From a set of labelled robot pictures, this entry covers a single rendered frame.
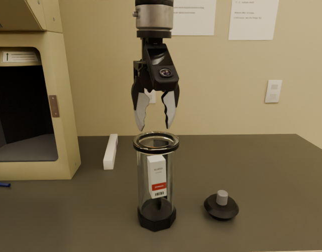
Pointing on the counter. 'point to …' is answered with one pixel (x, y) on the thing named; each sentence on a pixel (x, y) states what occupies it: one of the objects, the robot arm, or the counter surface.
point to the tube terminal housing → (67, 102)
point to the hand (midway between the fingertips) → (155, 126)
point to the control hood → (19, 15)
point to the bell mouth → (16, 56)
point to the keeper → (54, 106)
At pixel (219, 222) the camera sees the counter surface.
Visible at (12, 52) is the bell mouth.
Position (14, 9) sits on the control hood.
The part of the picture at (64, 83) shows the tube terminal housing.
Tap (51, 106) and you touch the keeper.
